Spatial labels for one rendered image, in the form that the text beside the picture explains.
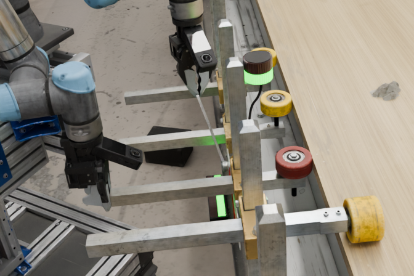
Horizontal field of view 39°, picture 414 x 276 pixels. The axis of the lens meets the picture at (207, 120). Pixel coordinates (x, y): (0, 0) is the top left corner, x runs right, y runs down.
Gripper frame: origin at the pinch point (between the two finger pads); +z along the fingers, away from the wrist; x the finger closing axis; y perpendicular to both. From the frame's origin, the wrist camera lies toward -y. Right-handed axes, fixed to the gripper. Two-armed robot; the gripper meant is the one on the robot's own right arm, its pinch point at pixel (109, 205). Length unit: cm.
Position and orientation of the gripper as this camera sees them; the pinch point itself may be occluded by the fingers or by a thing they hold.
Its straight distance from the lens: 136.0
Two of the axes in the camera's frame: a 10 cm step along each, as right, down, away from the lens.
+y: -10.0, 0.9, -0.1
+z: 0.7, 8.4, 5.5
